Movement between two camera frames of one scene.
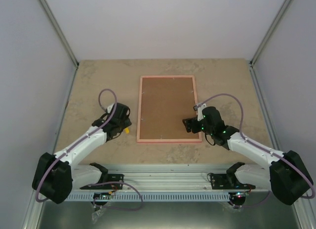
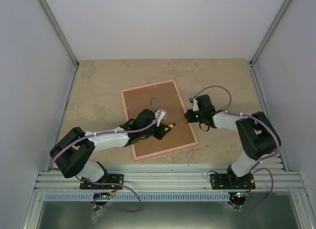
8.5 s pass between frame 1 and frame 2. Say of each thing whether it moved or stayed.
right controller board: stayed
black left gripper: moved
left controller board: stayed
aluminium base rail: stayed
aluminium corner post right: stayed
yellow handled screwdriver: moved
